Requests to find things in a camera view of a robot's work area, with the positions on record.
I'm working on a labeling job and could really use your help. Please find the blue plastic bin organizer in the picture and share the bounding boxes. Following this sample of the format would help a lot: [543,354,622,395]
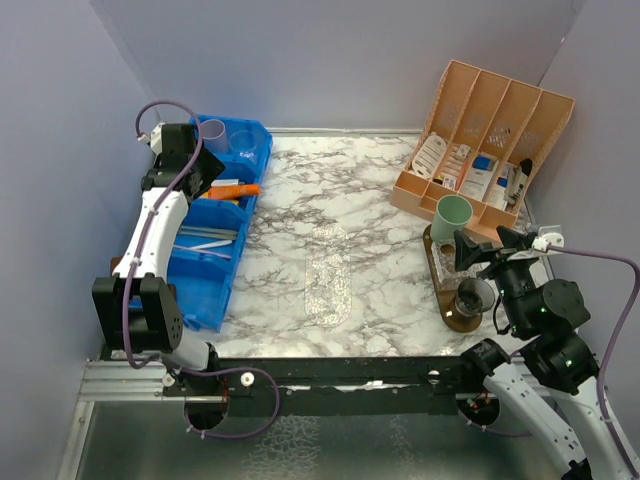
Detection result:
[168,115,273,331]

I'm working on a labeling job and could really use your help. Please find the brown oval wooden tray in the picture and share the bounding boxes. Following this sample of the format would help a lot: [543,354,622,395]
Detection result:
[422,226,483,334]

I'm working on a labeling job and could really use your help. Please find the white blue box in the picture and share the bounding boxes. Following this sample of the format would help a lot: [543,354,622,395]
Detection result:
[472,155,497,172]

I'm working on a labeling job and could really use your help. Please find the clear square toothbrush holder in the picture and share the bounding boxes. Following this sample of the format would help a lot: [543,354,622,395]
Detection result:
[431,242,481,289]

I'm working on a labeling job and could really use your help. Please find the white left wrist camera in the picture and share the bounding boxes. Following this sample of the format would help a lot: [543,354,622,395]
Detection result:
[137,122,165,155]

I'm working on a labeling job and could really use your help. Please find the dark blue plastic cup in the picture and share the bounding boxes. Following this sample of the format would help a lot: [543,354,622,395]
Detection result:
[445,278,496,319]

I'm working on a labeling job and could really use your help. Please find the lilac plastic cup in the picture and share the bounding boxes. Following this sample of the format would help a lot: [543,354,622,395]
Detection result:
[200,118,228,154]

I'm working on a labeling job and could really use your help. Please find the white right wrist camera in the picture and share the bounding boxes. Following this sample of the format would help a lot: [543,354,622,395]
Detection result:
[508,225,565,261]

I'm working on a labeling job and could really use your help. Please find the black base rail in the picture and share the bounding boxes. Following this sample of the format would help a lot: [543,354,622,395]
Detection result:
[163,356,489,418]

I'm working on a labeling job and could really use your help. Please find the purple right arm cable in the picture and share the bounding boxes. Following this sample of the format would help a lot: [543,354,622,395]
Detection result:
[457,244,640,480]

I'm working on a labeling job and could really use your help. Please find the peach compartment organizer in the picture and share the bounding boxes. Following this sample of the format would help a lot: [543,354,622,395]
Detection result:
[391,60,575,242]

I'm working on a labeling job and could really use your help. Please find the green plastic cup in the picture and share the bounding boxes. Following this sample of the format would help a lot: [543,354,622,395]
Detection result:
[430,195,473,242]

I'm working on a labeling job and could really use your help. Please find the white oval soap packet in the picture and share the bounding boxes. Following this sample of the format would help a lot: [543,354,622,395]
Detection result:
[411,132,447,179]

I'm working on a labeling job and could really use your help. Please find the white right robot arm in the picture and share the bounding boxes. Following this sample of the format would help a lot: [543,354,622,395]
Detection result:
[453,226,639,479]

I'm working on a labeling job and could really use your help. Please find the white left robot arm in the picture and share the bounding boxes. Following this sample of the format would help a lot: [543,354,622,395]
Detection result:
[91,122,224,395]

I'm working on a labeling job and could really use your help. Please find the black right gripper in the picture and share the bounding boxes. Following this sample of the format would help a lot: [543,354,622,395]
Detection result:
[454,223,537,333]

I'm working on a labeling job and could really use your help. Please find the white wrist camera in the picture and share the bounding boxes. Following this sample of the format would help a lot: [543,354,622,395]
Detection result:
[137,122,165,155]
[508,225,565,261]

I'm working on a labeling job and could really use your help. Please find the clear plastic cup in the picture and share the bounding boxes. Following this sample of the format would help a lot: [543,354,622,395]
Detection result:
[229,130,258,159]

